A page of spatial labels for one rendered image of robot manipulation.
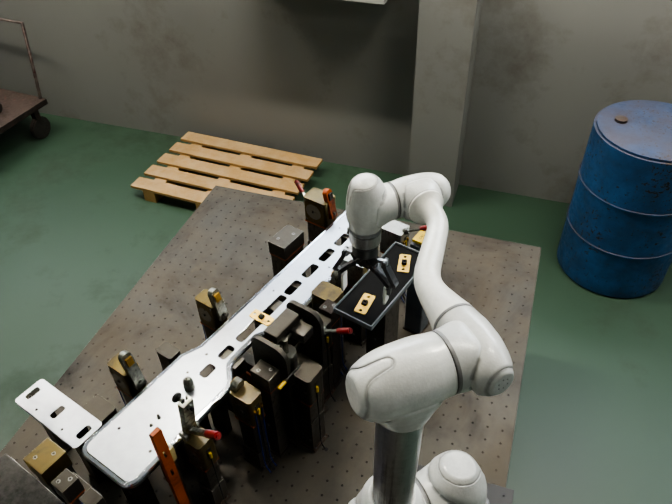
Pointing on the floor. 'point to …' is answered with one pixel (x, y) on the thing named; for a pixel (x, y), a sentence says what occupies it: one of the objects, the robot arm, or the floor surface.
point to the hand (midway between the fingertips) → (364, 292)
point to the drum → (622, 203)
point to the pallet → (228, 176)
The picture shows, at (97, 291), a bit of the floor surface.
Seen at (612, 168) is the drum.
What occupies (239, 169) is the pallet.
